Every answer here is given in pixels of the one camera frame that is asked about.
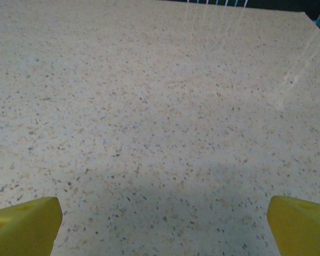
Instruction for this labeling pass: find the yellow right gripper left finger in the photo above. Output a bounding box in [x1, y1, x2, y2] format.
[0, 196, 63, 256]

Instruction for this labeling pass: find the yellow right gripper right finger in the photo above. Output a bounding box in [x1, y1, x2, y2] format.
[267, 196, 320, 256]

